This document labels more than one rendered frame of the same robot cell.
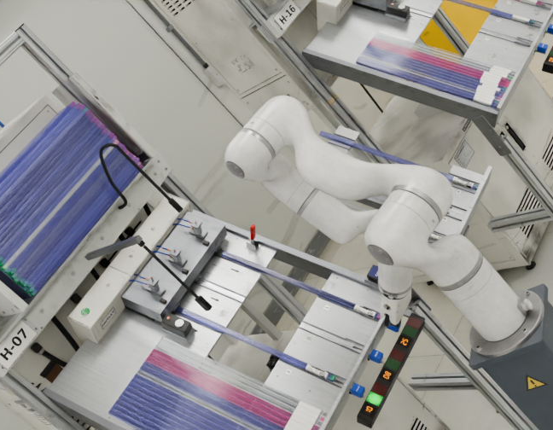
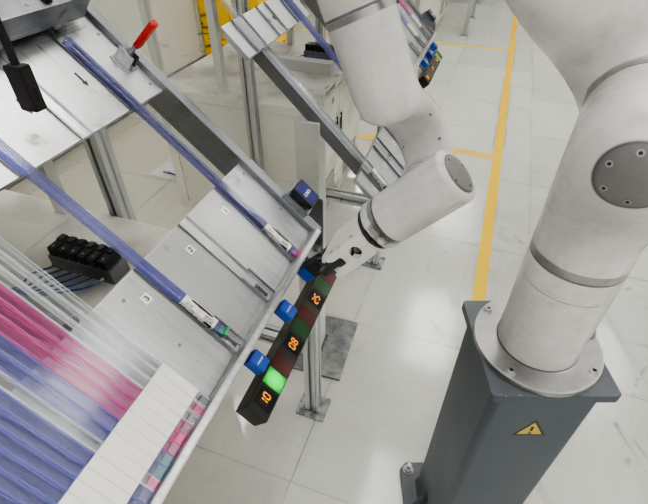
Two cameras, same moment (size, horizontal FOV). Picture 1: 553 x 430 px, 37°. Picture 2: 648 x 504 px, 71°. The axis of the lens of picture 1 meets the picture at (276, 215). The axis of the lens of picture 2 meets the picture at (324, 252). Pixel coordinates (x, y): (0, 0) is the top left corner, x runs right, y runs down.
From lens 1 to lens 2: 1.61 m
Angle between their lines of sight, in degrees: 39
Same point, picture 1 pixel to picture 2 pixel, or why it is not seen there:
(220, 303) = (35, 119)
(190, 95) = not seen: outside the picture
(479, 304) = (591, 320)
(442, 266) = (637, 246)
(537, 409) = (494, 452)
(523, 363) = (553, 408)
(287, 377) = (142, 308)
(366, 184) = (620, 16)
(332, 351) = (225, 284)
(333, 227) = (392, 83)
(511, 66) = not seen: hidden behind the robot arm
